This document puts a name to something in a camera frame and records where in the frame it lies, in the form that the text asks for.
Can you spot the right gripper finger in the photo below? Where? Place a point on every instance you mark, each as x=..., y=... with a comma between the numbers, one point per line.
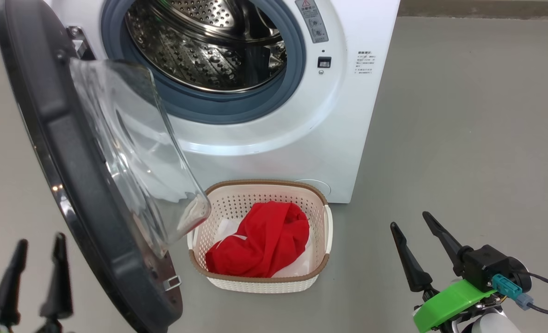
x=445, y=240
x=410, y=263

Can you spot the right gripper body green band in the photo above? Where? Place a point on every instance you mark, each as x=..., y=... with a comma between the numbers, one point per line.
x=445, y=307

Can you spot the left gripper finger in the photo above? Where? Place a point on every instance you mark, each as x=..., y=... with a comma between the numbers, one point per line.
x=59, y=282
x=8, y=286

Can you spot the white garment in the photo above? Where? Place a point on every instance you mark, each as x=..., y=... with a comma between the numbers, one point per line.
x=297, y=266

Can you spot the black round glass washer door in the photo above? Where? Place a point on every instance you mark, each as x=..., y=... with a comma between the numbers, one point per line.
x=70, y=152

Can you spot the plain red garment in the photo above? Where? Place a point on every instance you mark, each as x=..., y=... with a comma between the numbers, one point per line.
x=264, y=240

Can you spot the metal door latch hook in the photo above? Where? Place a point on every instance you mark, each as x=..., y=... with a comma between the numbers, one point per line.
x=172, y=283

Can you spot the cream perforated laundry basket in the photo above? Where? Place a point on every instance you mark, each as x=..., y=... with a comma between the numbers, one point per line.
x=255, y=284

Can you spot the white front-load washing machine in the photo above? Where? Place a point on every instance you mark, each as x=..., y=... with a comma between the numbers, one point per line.
x=348, y=115

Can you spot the black washer door lock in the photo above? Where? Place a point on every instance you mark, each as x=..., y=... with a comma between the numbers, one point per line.
x=324, y=62

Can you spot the grey rubber door gasket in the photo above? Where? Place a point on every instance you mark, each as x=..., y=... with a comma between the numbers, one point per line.
x=237, y=104

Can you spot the metal door hinge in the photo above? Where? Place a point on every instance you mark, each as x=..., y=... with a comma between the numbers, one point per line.
x=80, y=44

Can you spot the round drain filter cover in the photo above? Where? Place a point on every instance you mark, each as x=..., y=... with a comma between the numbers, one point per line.
x=318, y=185

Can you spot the printed text sticker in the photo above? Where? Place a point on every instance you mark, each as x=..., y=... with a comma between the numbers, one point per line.
x=364, y=62

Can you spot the grey warning sticker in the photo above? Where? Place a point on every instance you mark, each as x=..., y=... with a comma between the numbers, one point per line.
x=312, y=21

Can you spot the steel perforated washer drum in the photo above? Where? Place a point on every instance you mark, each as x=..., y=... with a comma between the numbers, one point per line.
x=200, y=51

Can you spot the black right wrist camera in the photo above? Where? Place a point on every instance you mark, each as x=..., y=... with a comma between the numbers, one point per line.
x=487, y=266

